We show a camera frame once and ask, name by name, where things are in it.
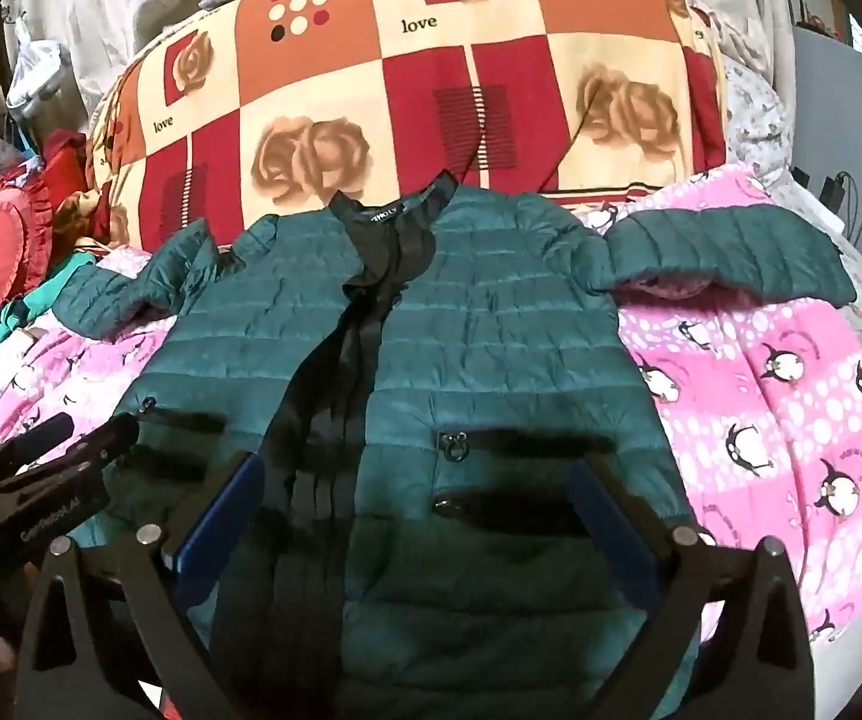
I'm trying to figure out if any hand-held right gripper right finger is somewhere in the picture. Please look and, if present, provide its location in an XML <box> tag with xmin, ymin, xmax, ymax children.
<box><xmin>566</xmin><ymin>457</ymin><xmax>842</xmax><ymax>720</ymax></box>

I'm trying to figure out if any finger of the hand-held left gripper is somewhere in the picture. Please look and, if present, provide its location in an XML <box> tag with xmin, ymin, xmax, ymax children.
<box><xmin>0</xmin><ymin>412</ymin><xmax>76</xmax><ymax>470</ymax></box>
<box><xmin>0</xmin><ymin>415</ymin><xmax>141</xmax><ymax>500</ymax></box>

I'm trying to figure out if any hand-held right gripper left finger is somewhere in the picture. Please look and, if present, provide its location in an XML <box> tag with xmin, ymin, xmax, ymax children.
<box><xmin>17</xmin><ymin>454</ymin><xmax>267</xmax><ymax>720</ymax></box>

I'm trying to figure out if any teal quilted down jacket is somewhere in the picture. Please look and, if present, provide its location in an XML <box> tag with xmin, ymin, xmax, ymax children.
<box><xmin>52</xmin><ymin>171</ymin><xmax>858</xmax><ymax>720</ymax></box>

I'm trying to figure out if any teal green cloth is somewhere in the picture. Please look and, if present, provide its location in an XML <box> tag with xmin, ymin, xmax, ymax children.
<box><xmin>0</xmin><ymin>251</ymin><xmax>98</xmax><ymax>362</ymax></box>

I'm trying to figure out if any pink penguin print blanket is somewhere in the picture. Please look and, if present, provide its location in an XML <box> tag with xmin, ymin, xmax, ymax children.
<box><xmin>0</xmin><ymin>163</ymin><xmax>862</xmax><ymax>665</ymax></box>

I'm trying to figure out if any brown satin cloth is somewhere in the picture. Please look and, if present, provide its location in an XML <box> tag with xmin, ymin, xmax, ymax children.
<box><xmin>54</xmin><ymin>191</ymin><xmax>113</xmax><ymax>241</ymax></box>

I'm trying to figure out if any red cloth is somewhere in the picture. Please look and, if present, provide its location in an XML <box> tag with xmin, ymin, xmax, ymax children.
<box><xmin>39</xmin><ymin>130</ymin><xmax>113</xmax><ymax>241</ymax></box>

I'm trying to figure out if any clear plastic bag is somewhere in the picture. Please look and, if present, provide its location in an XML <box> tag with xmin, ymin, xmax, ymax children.
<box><xmin>5</xmin><ymin>41</ymin><xmax>76</xmax><ymax>127</ymax></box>

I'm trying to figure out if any floral print bed sheet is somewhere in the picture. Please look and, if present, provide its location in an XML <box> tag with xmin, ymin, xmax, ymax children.
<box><xmin>723</xmin><ymin>60</ymin><xmax>862</xmax><ymax>421</ymax></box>

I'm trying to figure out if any rose print checked quilt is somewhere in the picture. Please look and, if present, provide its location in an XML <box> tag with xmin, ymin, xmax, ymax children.
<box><xmin>89</xmin><ymin>0</ymin><xmax>728</xmax><ymax>230</ymax></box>

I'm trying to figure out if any grey cabinet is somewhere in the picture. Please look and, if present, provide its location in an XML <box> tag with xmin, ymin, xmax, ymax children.
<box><xmin>789</xmin><ymin>21</ymin><xmax>862</xmax><ymax>241</ymax></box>

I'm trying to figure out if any black cable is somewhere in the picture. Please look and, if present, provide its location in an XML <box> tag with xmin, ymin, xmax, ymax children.
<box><xmin>795</xmin><ymin>169</ymin><xmax>860</xmax><ymax>222</ymax></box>

